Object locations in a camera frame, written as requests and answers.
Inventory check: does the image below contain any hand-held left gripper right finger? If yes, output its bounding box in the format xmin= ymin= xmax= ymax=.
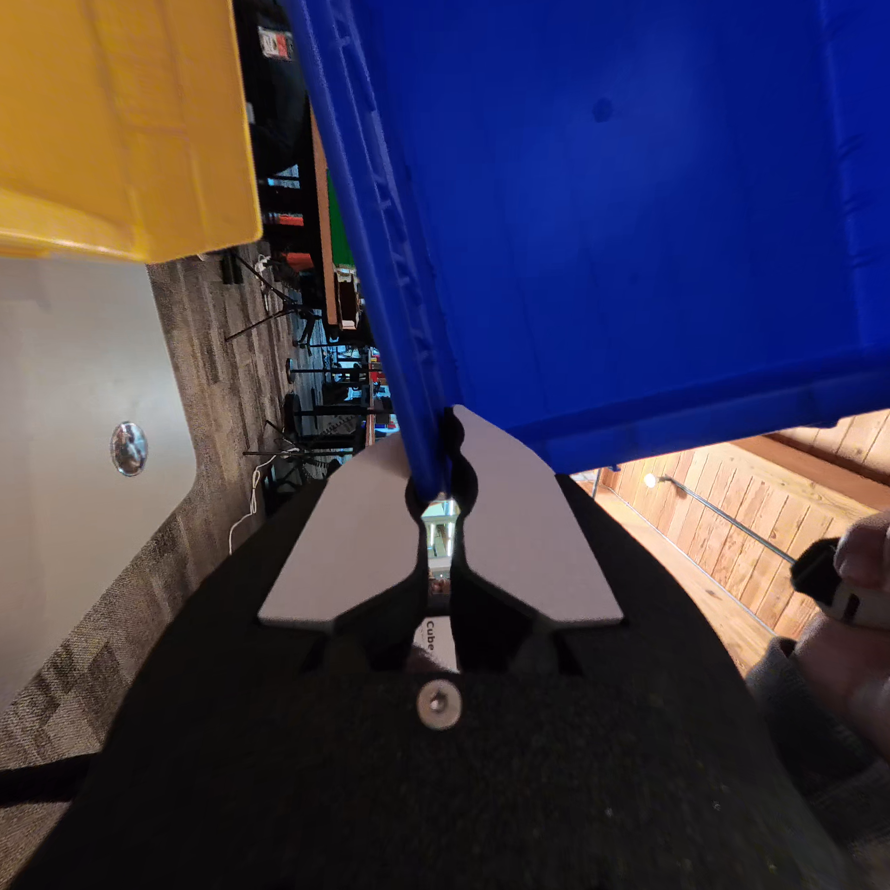
xmin=445 ymin=405 xmax=624 ymax=672

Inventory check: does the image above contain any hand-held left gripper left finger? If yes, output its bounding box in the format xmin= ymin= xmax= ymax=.
xmin=256 ymin=434 xmax=432 ymax=672

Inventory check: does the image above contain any blue plastic box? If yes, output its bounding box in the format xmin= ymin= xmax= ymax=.
xmin=281 ymin=0 xmax=890 ymax=502

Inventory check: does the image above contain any yellow plastic box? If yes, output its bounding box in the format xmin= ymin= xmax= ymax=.
xmin=0 ymin=0 xmax=264 ymax=265

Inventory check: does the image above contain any person's right hand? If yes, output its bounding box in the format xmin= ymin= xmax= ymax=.
xmin=796 ymin=511 xmax=890 ymax=752

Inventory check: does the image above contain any metal ceiling rod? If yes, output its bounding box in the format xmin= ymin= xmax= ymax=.
xmin=657 ymin=475 xmax=797 ymax=566

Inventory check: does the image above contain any wooden table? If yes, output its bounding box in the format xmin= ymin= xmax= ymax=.
xmin=309 ymin=111 xmax=362 ymax=331

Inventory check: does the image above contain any black bag red label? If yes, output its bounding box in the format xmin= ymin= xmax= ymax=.
xmin=236 ymin=0 xmax=310 ymax=168

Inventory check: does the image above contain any white floor cable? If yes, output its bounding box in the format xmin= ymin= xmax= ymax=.
xmin=228 ymin=462 xmax=275 ymax=553

